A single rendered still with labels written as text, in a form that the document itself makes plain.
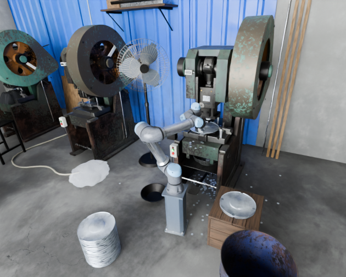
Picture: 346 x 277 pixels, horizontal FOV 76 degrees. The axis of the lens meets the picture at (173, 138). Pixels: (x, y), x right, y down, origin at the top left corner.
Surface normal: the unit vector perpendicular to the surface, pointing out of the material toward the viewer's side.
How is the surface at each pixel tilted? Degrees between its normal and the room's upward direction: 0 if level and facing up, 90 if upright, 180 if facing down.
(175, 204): 90
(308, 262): 0
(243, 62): 74
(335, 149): 90
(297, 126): 90
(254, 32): 43
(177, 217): 90
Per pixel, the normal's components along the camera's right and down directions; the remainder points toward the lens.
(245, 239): 0.04, 0.43
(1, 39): 0.90, 0.17
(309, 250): -0.04, -0.89
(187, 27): -0.48, 0.42
